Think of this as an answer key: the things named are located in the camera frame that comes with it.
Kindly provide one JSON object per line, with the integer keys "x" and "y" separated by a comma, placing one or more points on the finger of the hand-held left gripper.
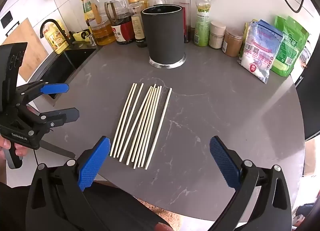
{"x": 70, "y": 115}
{"x": 56, "y": 88}

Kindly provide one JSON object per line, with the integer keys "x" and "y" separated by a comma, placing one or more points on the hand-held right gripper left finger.
{"x": 93, "y": 163}

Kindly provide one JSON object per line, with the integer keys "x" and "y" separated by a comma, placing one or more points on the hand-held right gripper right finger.
{"x": 223, "y": 163}

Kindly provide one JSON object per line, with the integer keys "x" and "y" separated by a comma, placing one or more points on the bundle of wooden chopsticks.
{"x": 147, "y": 107}

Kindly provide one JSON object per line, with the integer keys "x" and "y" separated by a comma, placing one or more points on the black utensil holder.
{"x": 162, "y": 36}

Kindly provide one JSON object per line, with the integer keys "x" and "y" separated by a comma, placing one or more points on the person's left hand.
{"x": 3, "y": 143}

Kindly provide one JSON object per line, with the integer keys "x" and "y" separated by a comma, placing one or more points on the person's right hand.
{"x": 162, "y": 227}

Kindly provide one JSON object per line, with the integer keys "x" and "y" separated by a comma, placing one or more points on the black sink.
{"x": 62, "y": 68}

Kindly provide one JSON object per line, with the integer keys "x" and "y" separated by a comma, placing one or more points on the wooden cutting board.
{"x": 27, "y": 46}

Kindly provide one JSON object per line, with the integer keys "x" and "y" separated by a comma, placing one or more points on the yellow dish soap bottle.
{"x": 56, "y": 42}

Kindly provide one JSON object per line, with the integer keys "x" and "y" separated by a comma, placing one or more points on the yellow plastic object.
{"x": 79, "y": 36}

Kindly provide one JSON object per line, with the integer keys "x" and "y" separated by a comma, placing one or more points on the person's dark clothing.
{"x": 130, "y": 207}

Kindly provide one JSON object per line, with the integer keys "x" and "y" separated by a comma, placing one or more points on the small metal object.
{"x": 93, "y": 41}

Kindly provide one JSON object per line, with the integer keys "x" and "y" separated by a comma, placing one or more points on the black faucet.
{"x": 61, "y": 27}

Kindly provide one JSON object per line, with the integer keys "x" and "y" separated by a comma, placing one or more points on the large cooking oil jug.
{"x": 102, "y": 33}

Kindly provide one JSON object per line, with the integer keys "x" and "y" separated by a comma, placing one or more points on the green label yellow cap bottle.
{"x": 87, "y": 8}

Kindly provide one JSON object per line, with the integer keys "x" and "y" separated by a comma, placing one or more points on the orange cap sauce bottle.
{"x": 137, "y": 26}

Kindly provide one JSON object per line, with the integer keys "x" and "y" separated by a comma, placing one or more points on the white granule bag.
{"x": 260, "y": 56}

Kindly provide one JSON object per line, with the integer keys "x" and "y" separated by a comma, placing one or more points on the brown spice jar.
{"x": 232, "y": 43}

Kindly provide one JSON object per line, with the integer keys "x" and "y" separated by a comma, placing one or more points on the white cap spice jar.
{"x": 217, "y": 36}

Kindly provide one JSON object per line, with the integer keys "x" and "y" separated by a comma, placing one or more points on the yellow packet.
{"x": 248, "y": 31}

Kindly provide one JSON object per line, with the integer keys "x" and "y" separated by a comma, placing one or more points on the green bag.
{"x": 291, "y": 46}

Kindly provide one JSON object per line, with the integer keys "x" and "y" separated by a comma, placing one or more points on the green label slim bottle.
{"x": 202, "y": 26}

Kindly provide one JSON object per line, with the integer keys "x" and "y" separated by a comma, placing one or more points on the black wall switch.
{"x": 6, "y": 20}

